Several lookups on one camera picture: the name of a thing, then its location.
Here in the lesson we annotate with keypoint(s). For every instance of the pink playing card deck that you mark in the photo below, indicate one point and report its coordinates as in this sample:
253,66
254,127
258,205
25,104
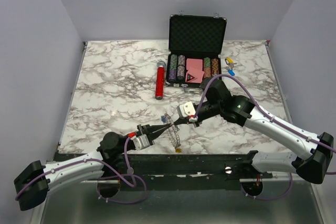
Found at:
194,64

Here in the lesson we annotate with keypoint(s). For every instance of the blue key tag far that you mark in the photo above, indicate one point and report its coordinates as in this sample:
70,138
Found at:
231,72

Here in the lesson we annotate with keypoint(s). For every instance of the green chip stack right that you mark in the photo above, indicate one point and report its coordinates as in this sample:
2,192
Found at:
207,62

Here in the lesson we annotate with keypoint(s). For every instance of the orange blue chip stack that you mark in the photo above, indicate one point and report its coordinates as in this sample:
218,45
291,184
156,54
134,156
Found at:
180,72
181,60

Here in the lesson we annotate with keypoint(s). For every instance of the red glitter microphone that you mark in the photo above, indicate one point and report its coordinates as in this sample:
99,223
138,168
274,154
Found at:
160,75

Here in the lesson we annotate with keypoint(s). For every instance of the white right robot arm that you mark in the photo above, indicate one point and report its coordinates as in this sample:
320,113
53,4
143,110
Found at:
310,154

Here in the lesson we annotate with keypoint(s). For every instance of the red chip stack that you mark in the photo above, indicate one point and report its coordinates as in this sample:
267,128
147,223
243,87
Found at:
207,72

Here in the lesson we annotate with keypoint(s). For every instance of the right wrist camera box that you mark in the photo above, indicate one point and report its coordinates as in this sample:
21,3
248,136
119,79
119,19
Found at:
186,111

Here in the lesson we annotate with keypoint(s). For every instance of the orange blue lower chip stack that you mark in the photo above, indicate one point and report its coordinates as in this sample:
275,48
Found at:
180,72

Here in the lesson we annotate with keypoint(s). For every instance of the round metal keyring disc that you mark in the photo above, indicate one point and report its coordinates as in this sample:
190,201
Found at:
172,132

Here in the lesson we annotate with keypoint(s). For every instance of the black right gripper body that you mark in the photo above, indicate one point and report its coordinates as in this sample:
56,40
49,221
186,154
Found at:
209,109

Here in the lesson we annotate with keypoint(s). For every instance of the orange black chip stack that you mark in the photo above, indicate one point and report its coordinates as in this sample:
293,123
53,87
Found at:
215,67

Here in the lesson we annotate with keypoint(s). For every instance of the black poker chip case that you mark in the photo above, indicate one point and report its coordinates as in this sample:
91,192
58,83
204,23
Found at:
194,37

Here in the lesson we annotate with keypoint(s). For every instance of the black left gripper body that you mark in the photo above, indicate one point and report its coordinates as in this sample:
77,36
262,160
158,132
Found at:
143,130

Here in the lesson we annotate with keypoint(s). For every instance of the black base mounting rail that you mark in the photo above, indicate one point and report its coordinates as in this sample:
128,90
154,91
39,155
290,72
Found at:
189,172

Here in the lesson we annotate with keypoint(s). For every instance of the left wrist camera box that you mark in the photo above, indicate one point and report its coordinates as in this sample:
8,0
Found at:
141,142

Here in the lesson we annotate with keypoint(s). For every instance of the green blue chip stack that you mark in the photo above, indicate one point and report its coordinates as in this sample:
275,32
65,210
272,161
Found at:
173,62

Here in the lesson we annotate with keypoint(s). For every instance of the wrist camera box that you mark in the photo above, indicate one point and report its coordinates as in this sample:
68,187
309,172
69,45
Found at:
141,142
186,111

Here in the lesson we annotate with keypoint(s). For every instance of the blue key tag on disc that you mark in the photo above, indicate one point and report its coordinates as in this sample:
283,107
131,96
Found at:
163,119

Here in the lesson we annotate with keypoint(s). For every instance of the black triangular all-in button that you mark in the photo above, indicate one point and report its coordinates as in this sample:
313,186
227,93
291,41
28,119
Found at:
189,77

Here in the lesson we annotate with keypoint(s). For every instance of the loose pink playing cards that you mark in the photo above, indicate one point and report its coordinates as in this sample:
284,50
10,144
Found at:
198,74

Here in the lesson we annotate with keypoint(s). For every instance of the yellow key tag far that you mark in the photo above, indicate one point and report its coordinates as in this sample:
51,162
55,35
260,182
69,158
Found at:
229,60

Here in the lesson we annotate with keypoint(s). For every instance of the purple chip stack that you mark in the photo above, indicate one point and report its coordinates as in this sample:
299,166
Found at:
172,75

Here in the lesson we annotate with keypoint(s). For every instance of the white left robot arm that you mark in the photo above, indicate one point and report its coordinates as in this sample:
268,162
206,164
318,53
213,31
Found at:
37,181

